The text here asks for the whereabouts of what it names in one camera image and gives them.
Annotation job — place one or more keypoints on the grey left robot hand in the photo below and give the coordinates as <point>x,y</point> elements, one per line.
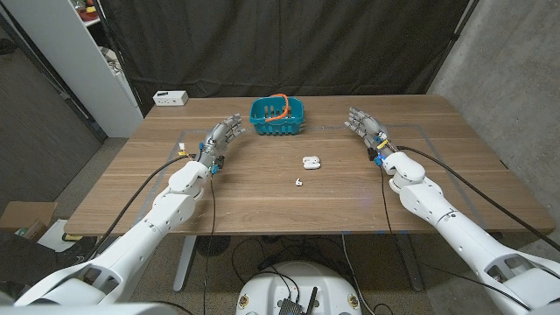
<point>216,140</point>

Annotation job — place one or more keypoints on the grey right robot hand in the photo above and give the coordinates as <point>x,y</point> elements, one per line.
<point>371,131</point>

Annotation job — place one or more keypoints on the white AirPods case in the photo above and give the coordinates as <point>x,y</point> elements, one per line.
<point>311,163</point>

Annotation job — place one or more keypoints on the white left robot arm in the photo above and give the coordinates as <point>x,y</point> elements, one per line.
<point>166,214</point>

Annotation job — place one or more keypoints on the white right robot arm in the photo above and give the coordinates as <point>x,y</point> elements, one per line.
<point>455,223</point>

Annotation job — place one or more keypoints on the teal plastic basket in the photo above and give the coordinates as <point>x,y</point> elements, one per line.
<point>277,127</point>

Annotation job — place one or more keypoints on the white power strip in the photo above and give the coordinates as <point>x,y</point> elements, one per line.
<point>170,98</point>

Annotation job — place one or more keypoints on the round black floor fan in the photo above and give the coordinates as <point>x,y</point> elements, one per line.
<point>213,245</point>

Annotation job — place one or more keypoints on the black backdrop curtain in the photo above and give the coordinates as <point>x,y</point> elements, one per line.
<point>284,44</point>

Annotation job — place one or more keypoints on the white table leg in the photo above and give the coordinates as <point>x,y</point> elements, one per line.
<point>411,267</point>
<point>186,262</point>

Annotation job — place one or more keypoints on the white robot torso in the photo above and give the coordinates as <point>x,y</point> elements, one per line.
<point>271,291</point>

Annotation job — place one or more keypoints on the white cabinet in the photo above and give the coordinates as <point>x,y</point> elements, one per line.
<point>74,57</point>

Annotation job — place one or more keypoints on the red bowl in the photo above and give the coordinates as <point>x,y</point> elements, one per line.
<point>88,16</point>

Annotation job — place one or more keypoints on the white paper sheet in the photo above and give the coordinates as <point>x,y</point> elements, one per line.
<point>54,238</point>

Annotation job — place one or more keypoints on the brown cardboard box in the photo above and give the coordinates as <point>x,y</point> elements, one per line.
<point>19,214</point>

